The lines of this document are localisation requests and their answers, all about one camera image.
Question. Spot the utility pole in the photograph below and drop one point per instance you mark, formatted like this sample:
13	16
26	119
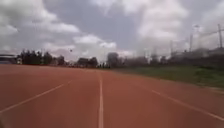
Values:
220	36
191	43

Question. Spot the row of dark trees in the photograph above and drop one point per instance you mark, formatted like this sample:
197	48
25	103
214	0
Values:
33	58

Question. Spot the row of distant trees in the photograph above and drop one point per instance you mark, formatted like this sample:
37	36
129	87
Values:
112	60

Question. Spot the low building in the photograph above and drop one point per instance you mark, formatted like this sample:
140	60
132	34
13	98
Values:
7	59

